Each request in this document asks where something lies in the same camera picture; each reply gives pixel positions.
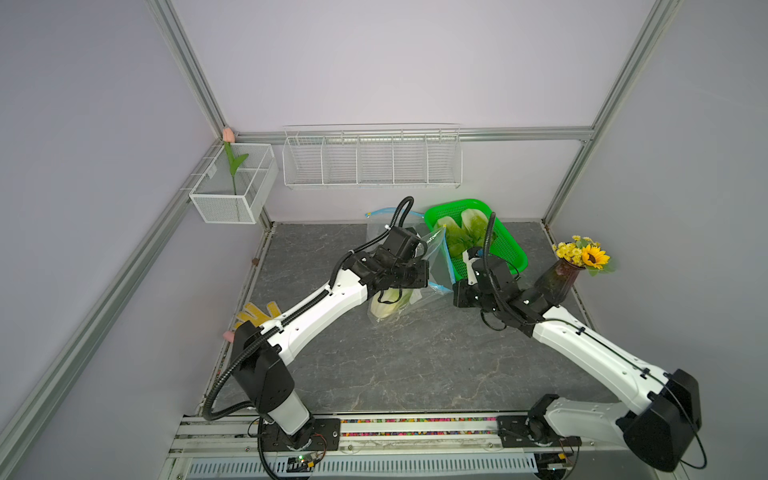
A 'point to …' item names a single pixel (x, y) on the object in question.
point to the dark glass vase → (556, 283)
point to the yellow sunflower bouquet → (586, 253)
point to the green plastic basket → (498, 240)
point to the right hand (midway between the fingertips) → (453, 284)
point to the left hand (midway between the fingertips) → (428, 277)
